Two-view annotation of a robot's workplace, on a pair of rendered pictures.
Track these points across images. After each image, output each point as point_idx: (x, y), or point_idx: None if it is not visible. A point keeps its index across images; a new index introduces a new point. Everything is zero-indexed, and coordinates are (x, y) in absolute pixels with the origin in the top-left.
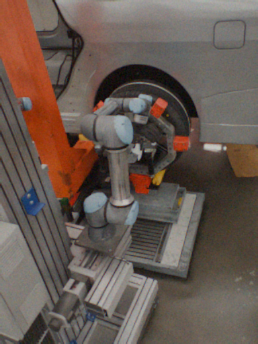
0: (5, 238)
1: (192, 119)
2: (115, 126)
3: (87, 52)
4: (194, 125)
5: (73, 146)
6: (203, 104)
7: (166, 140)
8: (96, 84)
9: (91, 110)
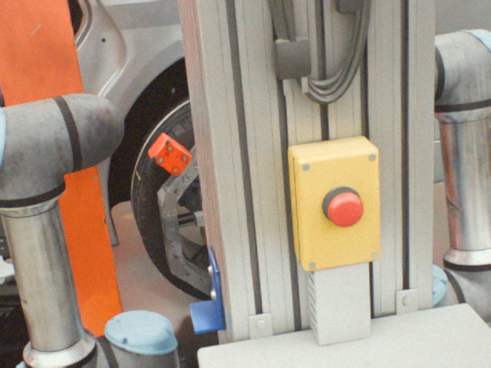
0: (490, 332)
1: (182, 232)
2: (486, 44)
3: (95, 34)
4: (197, 241)
5: (7, 317)
6: None
7: (163, 280)
8: (120, 110)
9: (101, 181)
